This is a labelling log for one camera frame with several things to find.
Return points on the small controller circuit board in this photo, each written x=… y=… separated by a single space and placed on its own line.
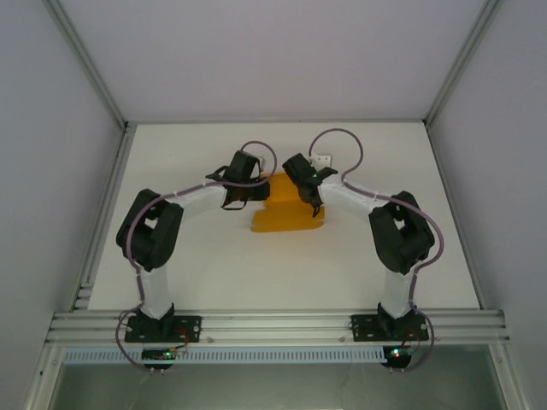
x=397 y=353
x=160 y=354

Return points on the aluminium frame profile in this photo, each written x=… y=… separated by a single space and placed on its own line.
x=85 y=64
x=461 y=64

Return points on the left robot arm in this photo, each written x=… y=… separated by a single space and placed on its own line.
x=156 y=290

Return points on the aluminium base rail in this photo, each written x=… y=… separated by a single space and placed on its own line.
x=273 y=326

